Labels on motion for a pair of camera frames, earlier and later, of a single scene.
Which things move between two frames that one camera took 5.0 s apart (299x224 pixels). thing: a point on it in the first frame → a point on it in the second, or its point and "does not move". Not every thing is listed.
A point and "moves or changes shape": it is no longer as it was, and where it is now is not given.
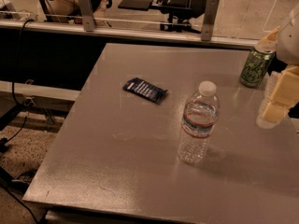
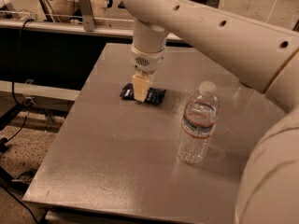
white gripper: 290,44 → 147,62
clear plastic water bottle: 200,119 does not move
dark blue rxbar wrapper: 145,90 moves or changes shape
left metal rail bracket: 86,9 does not move
